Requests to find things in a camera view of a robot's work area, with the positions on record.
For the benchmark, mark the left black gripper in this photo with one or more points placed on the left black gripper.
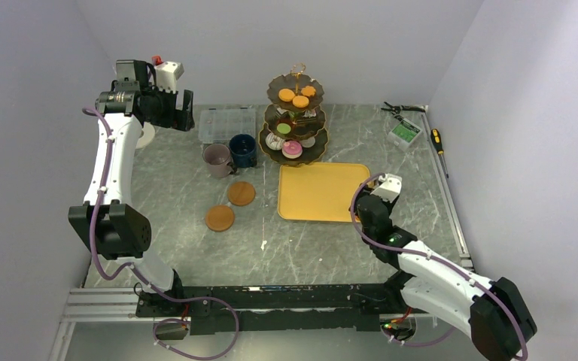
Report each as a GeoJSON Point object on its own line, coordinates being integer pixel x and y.
{"type": "Point", "coordinates": [181, 119]}

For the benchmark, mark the mauve mug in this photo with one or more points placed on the mauve mug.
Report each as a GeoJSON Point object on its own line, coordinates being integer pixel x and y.
{"type": "Point", "coordinates": [218, 160]}

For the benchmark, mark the dark blue mug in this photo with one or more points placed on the dark blue mug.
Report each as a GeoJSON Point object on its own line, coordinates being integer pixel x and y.
{"type": "Point", "coordinates": [243, 148]}

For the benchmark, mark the wooden coaster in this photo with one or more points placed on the wooden coaster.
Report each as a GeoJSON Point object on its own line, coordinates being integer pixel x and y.
{"type": "Point", "coordinates": [241, 193]}
{"type": "Point", "coordinates": [220, 218]}

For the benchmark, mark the white chocolate drizzle donut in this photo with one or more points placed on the white chocolate drizzle donut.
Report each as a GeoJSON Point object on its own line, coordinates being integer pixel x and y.
{"type": "Point", "coordinates": [274, 142]}

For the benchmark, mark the green macaron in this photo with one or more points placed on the green macaron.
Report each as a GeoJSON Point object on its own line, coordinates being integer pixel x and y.
{"type": "Point", "coordinates": [284, 128]}

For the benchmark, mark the orange round cookie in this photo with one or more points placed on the orange round cookie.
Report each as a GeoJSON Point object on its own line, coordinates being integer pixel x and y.
{"type": "Point", "coordinates": [286, 95]}

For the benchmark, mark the three-tier black dessert stand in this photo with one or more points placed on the three-tier black dessert stand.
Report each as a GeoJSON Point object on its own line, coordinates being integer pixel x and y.
{"type": "Point", "coordinates": [306, 123]}

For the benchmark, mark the pink frosted donut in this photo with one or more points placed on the pink frosted donut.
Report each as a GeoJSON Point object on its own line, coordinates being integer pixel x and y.
{"type": "Point", "coordinates": [292, 149]}

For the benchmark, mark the orange macaron top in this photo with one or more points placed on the orange macaron top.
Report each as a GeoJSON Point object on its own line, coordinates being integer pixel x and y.
{"type": "Point", "coordinates": [300, 102]}

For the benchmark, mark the orange waffle cookie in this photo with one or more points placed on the orange waffle cookie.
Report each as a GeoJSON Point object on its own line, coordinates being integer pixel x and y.
{"type": "Point", "coordinates": [308, 91]}

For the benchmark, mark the yellow serving tray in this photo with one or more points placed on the yellow serving tray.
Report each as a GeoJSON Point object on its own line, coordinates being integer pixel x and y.
{"type": "Point", "coordinates": [320, 191]}

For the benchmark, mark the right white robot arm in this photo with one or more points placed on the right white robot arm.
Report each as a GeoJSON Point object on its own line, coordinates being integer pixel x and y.
{"type": "Point", "coordinates": [493, 314]}

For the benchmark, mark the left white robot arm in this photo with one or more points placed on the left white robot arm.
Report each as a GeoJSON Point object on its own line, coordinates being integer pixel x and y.
{"type": "Point", "coordinates": [118, 236]}

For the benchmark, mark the white tape roll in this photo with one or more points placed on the white tape roll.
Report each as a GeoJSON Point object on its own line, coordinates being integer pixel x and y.
{"type": "Point", "coordinates": [146, 137]}

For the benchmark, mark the clear plastic box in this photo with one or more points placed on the clear plastic box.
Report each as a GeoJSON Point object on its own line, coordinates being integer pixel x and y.
{"type": "Point", "coordinates": [220, 125]}

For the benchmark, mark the black pliers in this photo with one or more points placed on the black pliers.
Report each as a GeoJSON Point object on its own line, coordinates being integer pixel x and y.
{"type": "Point", "coordinates": [396, 110]}

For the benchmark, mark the green white device box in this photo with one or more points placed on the green white device box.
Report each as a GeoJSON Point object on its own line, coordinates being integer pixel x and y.
{"type": "Point", "coordinates": [404, 134]}

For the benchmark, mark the yellow black screwdriver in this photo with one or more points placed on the yellow black screwdriver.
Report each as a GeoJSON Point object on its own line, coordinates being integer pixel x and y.
{"type": "Point", "coordinates": [437, 143]}

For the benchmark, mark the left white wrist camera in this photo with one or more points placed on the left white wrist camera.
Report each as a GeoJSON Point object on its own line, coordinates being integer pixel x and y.
{"type": "Point", "coordinates": [167, 74]}

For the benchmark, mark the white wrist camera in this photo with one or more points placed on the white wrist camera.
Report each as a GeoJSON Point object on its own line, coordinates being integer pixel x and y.
{"type": "Point", "coordinates": [167, 74]}
{"type": "Point", "coordinates": [387, 187]}

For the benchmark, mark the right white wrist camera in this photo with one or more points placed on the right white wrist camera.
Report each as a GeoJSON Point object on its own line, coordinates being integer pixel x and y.
{"type": "Point", "coordinates": [387, 187]}

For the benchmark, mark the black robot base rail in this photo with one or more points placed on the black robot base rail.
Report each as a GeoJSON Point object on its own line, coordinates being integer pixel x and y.
{"type": "Point", "coordinates": [362, 307]}

